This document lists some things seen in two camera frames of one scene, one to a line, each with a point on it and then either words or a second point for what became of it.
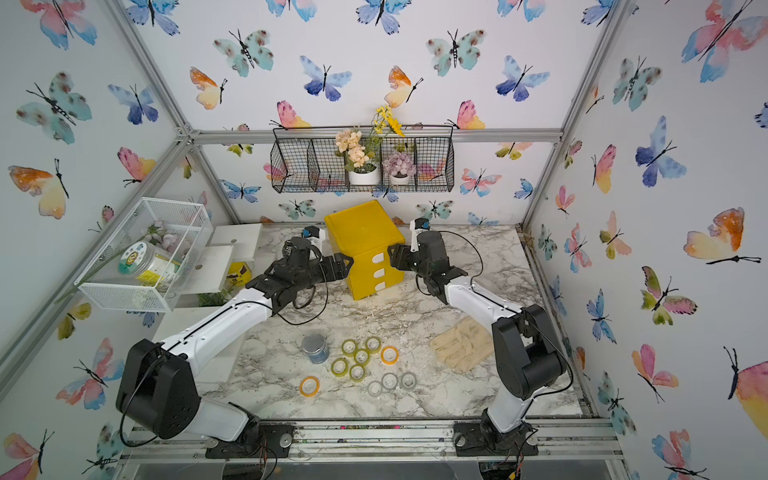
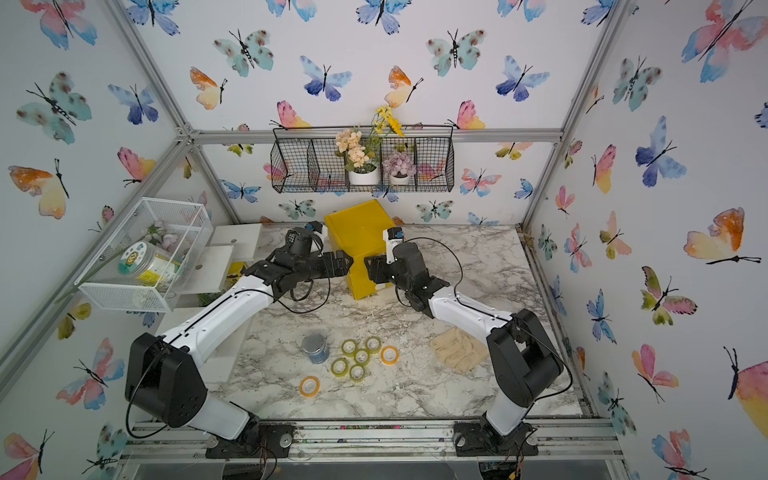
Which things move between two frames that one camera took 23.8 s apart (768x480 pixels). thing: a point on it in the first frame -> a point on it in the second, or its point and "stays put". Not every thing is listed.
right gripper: (401, 252) -> (378, 268)
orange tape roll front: (317, 387) stays put
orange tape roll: (382, 355) stays put
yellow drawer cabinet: (364, 233) stays put
